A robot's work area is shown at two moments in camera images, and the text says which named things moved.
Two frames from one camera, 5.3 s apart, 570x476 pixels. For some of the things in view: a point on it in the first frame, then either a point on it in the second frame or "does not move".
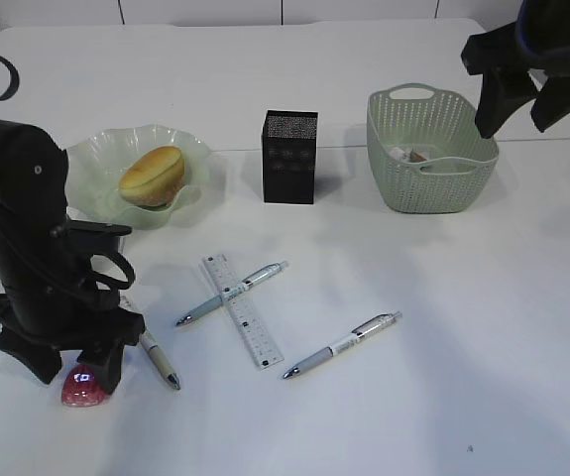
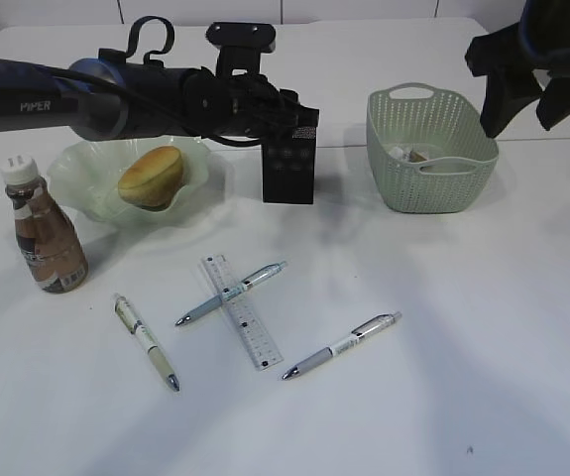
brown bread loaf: x=154 y=178 does not move
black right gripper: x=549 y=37 does not move
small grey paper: x=416 y=157 does not move
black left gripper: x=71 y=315 -> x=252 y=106
